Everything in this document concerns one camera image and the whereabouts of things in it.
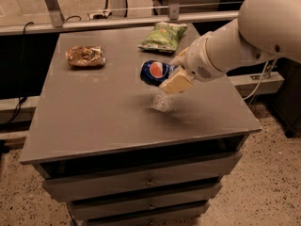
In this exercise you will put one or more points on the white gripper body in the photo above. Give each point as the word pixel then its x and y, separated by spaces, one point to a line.
pixel 198 61

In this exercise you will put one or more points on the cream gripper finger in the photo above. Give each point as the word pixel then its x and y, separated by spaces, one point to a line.
pixel 179 58
pixel 178 81

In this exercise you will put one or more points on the blue pepsi can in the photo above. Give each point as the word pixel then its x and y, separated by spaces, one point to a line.
pixel 154 73

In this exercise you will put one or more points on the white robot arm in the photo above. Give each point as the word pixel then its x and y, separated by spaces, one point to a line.
pixel 264 30

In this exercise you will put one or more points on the green jalapeno chip bag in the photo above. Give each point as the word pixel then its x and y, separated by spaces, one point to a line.
pixel 165 37

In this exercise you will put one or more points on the brown snack bag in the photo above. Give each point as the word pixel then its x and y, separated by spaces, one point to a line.
pixel 85 56

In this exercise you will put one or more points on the grey drawer cabinet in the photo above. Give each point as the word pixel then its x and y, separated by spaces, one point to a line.
pixel 105 120

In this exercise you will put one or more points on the floor power outlet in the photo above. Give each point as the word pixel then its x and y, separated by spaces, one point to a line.
pixel 99 16

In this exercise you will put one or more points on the top grey drawer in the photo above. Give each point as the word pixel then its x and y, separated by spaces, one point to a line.
pixel 82 187

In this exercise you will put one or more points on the grey drawer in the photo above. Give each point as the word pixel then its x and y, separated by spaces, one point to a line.
pixel 144 200
pixel 148 218
pixel 82 187

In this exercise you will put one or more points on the middle grey drawer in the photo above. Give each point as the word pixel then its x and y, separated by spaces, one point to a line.
pixel 144 200

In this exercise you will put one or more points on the grey metal railing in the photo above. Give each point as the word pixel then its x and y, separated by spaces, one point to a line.
pixel 62 16

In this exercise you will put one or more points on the bottom grey drawer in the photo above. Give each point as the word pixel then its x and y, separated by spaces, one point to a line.
pixel 148 218

